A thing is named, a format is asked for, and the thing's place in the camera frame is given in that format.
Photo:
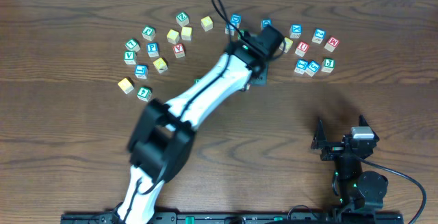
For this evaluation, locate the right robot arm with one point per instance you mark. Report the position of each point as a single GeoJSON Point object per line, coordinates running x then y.
{"type": "Point", "coordinates": [360, 192]}

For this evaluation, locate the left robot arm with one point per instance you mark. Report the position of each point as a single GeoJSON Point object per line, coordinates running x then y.
{"type": "Point", "coordinates": [162, 140]}

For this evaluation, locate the yellow block near P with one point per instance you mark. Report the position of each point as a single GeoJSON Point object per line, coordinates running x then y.
{"type": "Point", "coordinates": [160, 65]}

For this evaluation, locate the yellow block top centre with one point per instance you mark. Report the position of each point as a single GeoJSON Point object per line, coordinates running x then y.
{"type": "Point", "coordinates": [207, 23]}

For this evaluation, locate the green 4 block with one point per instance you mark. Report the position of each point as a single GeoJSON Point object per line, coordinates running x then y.
{"type": "Point", "coordinates": [144, 94]}

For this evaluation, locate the blue S block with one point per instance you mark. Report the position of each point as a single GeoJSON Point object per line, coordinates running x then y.
{"type": "Point", "coordinates": [312, 68]}

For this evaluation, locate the blue D block right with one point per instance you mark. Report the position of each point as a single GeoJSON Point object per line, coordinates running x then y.
{"type": "Point", "coordinates": [265, 23]}

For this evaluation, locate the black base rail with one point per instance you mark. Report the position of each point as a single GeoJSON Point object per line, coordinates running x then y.
{"type": "Point", "coordinates": [193, 218]}

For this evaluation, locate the blue D block upper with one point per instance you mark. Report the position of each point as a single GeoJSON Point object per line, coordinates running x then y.
{"type": "Point", "coordinates": [236, 20]}

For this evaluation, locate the green L block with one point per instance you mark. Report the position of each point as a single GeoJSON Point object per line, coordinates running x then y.
{"type": "Point", "coordinates": [132, 45]}

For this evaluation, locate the yellow block far left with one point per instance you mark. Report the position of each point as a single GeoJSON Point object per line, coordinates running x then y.
{"type": "Point", "coordinates": [126, 85]}

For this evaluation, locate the blue block beside B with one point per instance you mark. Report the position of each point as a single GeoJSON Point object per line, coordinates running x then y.
{"type": "Point", "coordinates": [230, 28]}

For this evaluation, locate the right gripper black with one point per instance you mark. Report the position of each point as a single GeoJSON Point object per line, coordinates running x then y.
{"type": "Point", "coordinates": [341, 148]}

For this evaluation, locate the blue T block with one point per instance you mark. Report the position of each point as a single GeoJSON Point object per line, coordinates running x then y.
{"type": "Point", "coordinates": [301, 66]}

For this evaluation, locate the red U block right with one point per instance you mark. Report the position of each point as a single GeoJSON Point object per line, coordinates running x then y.
{"type": "Point", "coordinates": [301, 49]}

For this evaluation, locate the green Z block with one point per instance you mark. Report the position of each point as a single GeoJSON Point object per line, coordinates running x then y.
{"type": "Point", "coordinates": [182, 19]}

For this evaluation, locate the green J block left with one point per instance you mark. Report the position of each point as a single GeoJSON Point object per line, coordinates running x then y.
{"type": "Point", "coordinates": [148, 33]}

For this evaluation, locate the green j block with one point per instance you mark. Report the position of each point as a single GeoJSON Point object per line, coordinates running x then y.
{"type": "Point", "coordinates": [148, 33]}
{"type": "Point", "coordinates": [328, 65]}

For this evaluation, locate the yellow block beside Z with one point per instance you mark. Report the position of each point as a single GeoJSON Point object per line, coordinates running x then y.
{"type": "Point", "coordinates": [186, 33]}

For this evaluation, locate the blue d block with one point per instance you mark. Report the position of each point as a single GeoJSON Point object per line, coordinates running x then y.
{"type": "Point", "coordinates": [265, 23]}
{"type": "Point", "coordinates": [236, 20]}

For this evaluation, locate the blue P block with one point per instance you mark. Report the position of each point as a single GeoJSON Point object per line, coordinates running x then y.
{"type": "Point", "coordinates": [152, 49]}

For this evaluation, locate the blue Z block right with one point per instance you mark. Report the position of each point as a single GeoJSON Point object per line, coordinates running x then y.
{"type": "Point", "coordinates": [318, 36]}

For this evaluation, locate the green B block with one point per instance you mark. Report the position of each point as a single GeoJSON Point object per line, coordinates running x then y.
{"type": "Point", "coordinates": [243, 34]}

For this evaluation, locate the yellow block right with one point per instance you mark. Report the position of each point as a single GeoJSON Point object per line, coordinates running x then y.
{"type": "Point", "coordinates": [286, 45]}

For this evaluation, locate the red M block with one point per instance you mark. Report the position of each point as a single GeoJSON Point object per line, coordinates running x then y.
{"type": "Point", "coordinates": [331, 44]}

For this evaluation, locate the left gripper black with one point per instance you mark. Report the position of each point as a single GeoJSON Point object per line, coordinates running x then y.
{"type": "Point", "coordinates": [259, 77]}

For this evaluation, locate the yellow block left of centre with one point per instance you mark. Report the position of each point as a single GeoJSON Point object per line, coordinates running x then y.
{"type": "Point", "coordinates": [173, 36]}

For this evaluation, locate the red A block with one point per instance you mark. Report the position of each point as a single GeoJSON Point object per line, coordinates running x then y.
{"type": "Point", "coordinates": [178, 50]}

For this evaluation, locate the green V block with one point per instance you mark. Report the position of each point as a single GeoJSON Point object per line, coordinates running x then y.
{"type": "Point", "coordinates": [130, 57]}

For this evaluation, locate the blue X block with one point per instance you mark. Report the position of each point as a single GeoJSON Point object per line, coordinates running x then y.
{"type": "Point", "coordinates": [295, 31]}

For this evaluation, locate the green J block right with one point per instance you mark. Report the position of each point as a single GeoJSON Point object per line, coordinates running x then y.
{"type": "Point", "coordinates": [328, 65]}

